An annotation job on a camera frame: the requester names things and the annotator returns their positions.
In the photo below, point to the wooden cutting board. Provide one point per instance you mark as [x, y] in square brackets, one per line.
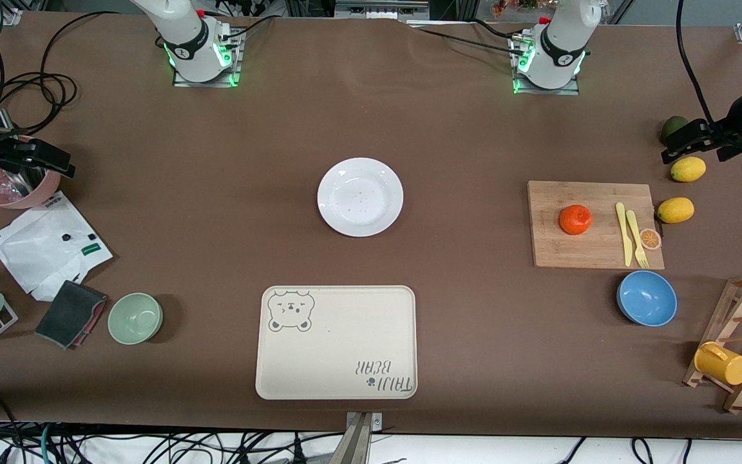
[570, 251]

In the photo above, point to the yellow lemon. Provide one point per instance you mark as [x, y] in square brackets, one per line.
[688, 169]
[675, 210]

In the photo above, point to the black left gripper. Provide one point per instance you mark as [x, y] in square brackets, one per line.
[726, 131]

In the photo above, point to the aluminium frame crossbar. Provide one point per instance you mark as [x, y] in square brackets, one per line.
[377, 9]

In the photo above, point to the toy orange slice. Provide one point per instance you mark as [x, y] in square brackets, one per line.
[650, 239]

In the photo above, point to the green avocado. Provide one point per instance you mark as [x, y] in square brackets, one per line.
[671, 125]

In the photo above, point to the orange fruit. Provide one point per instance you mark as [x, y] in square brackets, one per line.
[575, 220]

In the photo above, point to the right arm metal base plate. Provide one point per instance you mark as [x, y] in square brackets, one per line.
[207, 84]

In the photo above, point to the pale green bowl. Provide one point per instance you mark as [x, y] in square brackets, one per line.
[135, 318]

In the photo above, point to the yellow plastic fork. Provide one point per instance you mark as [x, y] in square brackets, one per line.
[635, 235]

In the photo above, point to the aluminium camera mount beam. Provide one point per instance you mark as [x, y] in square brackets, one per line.
[358, 444]

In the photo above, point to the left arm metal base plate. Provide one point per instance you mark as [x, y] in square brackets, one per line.
[545, 92]

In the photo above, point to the white round plate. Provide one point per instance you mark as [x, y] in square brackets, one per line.
[360, 196]

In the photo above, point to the pink bowl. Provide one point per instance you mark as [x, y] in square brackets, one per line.
[20, 200]

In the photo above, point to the beige bear print tray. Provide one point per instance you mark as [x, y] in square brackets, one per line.
[339, 348]

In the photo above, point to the yellow plastic knife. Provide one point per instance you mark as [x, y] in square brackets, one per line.
[623, 235]

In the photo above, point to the blue bowl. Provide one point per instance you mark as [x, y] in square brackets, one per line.
[646, 298]

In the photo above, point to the yellow mug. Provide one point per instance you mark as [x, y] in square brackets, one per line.
[722, 366]

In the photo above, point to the dark grey folded cloth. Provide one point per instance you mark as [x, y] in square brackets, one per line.
[68, 314]

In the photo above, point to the white plastic bag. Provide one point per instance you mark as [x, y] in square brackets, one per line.
[42, 248]

